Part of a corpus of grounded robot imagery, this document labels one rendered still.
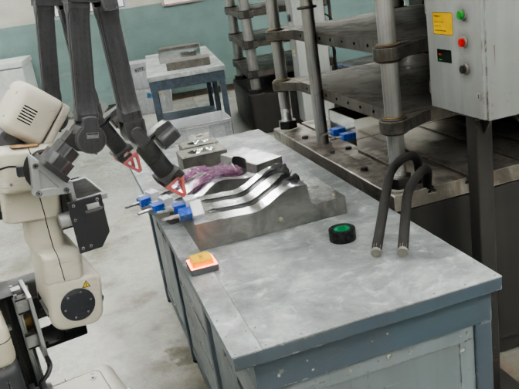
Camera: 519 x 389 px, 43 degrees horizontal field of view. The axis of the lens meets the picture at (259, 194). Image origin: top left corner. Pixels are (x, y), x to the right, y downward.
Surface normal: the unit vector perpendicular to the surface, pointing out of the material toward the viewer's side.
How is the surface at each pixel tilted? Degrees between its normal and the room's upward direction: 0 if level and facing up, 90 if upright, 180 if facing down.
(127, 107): 80
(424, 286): 0
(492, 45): 90
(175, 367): 0
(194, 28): 90
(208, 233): 90
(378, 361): 90
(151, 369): 0
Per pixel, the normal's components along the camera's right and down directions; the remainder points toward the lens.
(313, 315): -0.14, -0.93
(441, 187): 0.30, 0.27
